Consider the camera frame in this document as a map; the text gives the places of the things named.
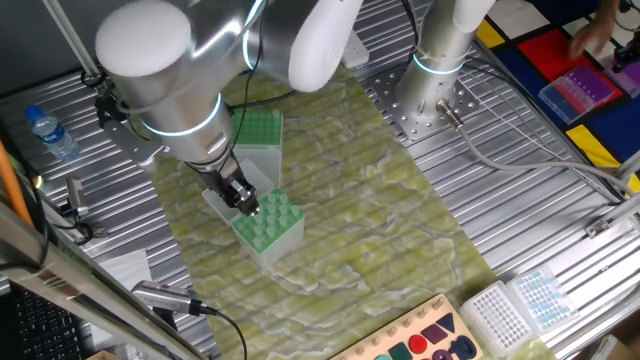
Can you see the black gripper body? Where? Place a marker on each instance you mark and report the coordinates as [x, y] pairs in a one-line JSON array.
[[215, 175]]

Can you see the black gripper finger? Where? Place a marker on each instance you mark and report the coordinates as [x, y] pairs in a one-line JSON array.
[[247, 192], [232, 200]]

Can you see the bare human forearm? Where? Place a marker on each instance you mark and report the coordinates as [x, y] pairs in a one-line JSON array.
[[609, 10]]

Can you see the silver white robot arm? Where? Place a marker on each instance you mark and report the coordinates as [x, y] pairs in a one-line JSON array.
[[165, 75]]

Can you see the bare human hand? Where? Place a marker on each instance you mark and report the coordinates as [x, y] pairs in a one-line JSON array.
[[595, 32]]

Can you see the clear tip box green rack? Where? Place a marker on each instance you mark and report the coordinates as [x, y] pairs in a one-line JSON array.
[[282, 242], [260, 130]]

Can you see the green marble patterned mat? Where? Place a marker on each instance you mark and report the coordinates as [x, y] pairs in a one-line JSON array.
[[360, 210]]

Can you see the white paper sheet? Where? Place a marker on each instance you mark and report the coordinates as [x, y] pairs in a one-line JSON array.
[[127, 270]]

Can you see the clear water bottle blue cap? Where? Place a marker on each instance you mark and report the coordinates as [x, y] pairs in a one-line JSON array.
[[52, 135]]

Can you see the white power strip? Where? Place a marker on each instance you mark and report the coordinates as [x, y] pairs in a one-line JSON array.
[[356, 52]]

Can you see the thin silver rod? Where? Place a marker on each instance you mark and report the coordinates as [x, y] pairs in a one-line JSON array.
[[70, 37]]

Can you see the wooden shape puzzle board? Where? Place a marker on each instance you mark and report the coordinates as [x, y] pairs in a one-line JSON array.
[[372, 350]]

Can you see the orange pipe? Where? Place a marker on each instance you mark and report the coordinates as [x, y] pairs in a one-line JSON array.
[[12, 190]]

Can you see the green puzzle piece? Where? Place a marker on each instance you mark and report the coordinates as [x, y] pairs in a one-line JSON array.
[[400, 352]]

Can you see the red circle puzzle piece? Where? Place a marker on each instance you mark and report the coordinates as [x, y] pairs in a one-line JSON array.
[[417, 344]]

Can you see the black keyboard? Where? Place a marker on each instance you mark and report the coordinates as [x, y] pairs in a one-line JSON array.
[[45, 330]]

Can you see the purple square puzzle piece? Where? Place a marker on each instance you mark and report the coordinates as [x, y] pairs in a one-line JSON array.
[[434, 334]]

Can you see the navy triangle puzzle piece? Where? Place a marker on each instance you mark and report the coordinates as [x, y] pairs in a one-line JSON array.
[[447, 322]]

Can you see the white rack tip box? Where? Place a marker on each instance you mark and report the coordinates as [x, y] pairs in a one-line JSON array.
[[495, 317]]

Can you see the blue rack tip box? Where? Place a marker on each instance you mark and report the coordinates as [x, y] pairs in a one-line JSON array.
[[542, 297]]

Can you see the colour block floor mat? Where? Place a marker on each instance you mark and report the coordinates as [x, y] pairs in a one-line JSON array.
[[545, 50]]

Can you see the purple rack tip box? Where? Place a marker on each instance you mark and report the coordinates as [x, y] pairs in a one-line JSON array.
[[590, 82], [627, 77]]

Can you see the cardboard carton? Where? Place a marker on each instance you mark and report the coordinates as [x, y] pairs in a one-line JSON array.
[[620, 350]]

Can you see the silver camera mount bracket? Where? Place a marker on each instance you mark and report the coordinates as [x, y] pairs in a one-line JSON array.
[[132, 145]]

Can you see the silver depth camera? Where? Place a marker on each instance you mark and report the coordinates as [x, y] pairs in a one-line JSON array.
[[160, 296]]

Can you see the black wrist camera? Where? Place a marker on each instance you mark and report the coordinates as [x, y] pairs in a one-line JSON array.
[[106, 107]]

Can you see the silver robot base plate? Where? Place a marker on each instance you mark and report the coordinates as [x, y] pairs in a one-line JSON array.
[[395, 115]]

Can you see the aluminium frame beam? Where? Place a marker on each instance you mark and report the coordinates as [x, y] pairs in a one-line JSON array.
[[60, 270]]

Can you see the aluminium profile rail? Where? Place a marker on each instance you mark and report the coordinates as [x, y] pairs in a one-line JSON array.
[[615, 217]]

